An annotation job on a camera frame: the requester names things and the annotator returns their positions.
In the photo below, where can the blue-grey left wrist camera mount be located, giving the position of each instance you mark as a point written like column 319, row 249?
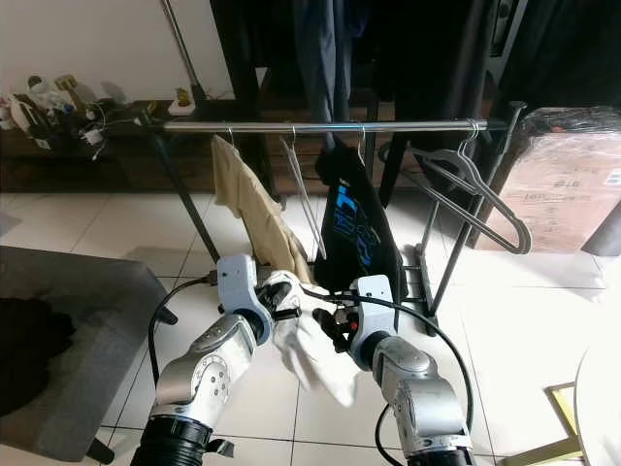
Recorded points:
column 238, row 291

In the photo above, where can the black clothes rack silver bar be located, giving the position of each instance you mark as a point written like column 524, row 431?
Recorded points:
column 272, row 127

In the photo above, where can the grey empty clothes hanger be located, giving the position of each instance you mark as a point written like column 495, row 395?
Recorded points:
column 466, row 216
column 500, row 196

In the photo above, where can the gold coloured ornament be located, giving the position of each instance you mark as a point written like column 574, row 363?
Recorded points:
column 66, row 87

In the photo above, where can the black hanging garments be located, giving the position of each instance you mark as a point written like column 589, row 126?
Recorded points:
column 427, row 58

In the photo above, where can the dark blue hanging garment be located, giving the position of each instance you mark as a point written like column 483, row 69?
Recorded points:
column 325, row 68

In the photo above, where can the grey leaning pole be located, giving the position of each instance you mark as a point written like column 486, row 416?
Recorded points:
column 179, row 49

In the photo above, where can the white ribbed knit garment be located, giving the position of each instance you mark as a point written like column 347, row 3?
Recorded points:
column 315, row 369

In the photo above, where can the white dish yellow figure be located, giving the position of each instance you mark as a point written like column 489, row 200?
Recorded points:
column 181, row 109

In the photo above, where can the grey fabric ottoman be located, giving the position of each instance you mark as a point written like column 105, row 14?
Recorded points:
column 97, row 311

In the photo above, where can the beige hanging shirt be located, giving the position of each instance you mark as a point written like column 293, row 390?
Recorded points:
column 252, row 204

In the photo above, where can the round white table gold legs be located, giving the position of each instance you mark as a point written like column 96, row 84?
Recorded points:
column 602, row 408

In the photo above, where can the black crumpled garment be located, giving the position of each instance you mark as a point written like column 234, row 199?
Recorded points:
column 29, row 359

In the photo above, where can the wrapped brown cardboard box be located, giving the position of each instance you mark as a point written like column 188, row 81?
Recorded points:
column 563, row 184

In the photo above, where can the black T-shirt blue print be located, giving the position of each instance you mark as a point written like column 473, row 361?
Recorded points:
column 359, row 223

